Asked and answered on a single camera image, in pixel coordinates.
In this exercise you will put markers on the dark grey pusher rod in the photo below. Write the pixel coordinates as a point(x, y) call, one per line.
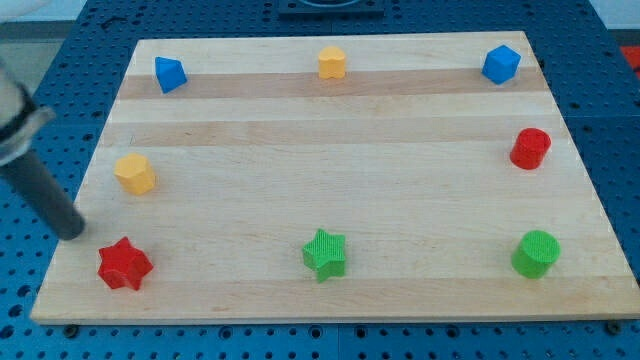
point(33, 181)

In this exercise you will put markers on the red star block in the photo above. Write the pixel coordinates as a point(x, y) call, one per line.
point(123, 265)

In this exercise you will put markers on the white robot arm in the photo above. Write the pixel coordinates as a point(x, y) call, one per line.
point(21, 120)

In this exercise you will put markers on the green star block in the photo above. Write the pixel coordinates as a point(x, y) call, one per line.
point(325, 255)

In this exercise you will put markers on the wooden board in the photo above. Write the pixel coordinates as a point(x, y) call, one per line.
point(407, 156)

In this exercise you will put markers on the yellow hexagon block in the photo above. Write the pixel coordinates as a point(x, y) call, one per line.
point(135, 174)

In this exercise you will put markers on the blue triangular prism block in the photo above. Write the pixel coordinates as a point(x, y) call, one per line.
point(170, 74)

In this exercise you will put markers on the yellow heart block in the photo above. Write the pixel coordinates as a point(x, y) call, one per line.
point(331, 63)

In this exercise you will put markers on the blue cube block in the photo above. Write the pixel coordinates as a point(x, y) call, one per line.
point(501, 64)

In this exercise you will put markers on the red cylinder block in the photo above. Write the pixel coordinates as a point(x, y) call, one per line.
point(530, 148)

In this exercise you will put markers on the green cylinder block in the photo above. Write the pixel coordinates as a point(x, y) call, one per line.
point(535, 254)

